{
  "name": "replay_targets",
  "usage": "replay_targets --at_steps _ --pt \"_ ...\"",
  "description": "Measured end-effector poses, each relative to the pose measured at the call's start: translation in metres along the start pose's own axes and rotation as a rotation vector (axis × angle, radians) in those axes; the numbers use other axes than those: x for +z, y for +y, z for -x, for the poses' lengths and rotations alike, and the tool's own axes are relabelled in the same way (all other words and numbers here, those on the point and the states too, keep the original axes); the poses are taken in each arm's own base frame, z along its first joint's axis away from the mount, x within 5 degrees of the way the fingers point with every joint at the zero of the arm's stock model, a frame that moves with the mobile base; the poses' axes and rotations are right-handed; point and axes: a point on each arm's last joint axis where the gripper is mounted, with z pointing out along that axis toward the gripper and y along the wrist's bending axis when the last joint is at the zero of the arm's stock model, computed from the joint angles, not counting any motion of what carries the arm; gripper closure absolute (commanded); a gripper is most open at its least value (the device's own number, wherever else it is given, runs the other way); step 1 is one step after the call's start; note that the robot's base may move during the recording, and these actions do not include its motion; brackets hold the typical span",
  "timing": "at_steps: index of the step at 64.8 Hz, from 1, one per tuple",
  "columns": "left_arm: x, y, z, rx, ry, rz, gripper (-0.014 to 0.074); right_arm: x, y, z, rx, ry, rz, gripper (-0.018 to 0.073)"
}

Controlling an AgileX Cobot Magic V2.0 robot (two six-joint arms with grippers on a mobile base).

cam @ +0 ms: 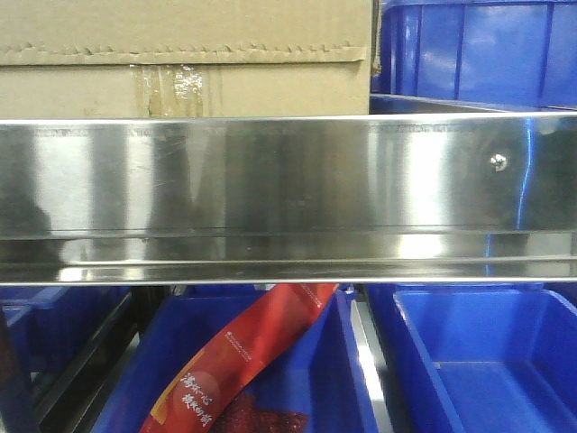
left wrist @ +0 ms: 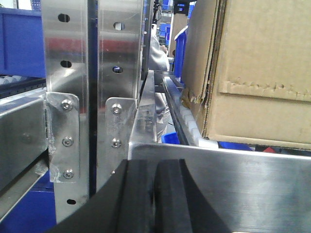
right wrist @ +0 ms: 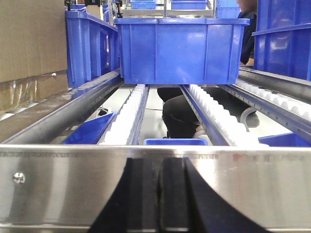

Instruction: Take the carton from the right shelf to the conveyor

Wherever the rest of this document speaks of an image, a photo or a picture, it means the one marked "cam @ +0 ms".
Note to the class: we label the screw on steel rail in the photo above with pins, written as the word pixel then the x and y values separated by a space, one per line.
pixel 498 162

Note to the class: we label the stainless steel shelf rail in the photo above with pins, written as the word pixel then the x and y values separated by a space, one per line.
pixel 346 198

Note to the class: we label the red snack bag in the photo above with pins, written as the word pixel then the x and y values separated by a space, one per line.
pixel 203 388

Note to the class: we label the blue bin lower left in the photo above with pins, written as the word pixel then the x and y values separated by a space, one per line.
pixel 49 325

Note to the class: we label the empty blue bin lower right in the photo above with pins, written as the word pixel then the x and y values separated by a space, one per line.
pixel 480 358

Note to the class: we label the blue plastic bin upper right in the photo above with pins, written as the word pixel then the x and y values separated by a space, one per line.
pixel 520 53

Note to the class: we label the brown cardboard carton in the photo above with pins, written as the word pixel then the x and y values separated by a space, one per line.
pixel 104 59

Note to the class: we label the blue bin with red bag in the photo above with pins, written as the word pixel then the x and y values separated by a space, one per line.
pixel 320 376

